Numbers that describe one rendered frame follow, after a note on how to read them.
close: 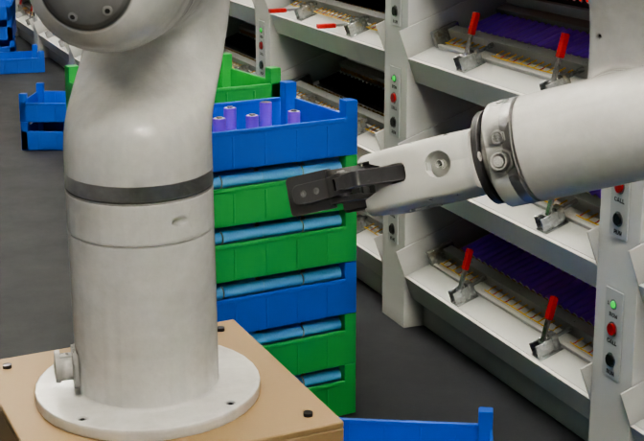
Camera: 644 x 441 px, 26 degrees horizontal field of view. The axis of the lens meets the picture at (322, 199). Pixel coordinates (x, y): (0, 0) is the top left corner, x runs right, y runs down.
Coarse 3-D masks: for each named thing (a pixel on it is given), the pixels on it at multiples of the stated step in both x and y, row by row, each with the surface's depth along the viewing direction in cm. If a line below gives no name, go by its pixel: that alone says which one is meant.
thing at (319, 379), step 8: (328, 368) 210; (336, 368) 210; (296, 376) 208; (304, 376) 207; (312, 376) 207; (320, 376) 208; (328, 376) 208; (336, 376) 209; (304, 384) 206; (312, 384) 207; (320, 384) 209
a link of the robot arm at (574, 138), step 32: (544, 96) 105; (576, 96) 103; (608, 96) 102; (640, 96) 100; (512, 128) 105; (544, 128) 104; (576, 128) 102; (608, 128) 101; (640, 128) 100; (544, 160) 104; (576, 160) 103; (608, 160) 102; (640, 160) 101; (544, 192) 106; (576, 192) 106
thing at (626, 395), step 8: (640, 384) 181; (624, 392) 181; (632, 392) 181; (640, 392) 182; (624, 400) 181; (632, 400) 182; (640, 400) 182; (632, 408) 182; (640, 408) 182; (632, 416) 182; (640, 416) 183; (632, 424) 182; (640, 424) 182; (632, 432) 183; (640, 432) 180; (640, 440) 181
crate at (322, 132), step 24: (288, 96) 214; (240, 120) 213; (312, 120) 211; (336, 120) 198; (216, 144) 190; (240, 144) 191; (264, 144) 193; (288, 144) 195; (312, 144) 197; (336, 144) 199; (216, 168) 190; (240, 168) 192
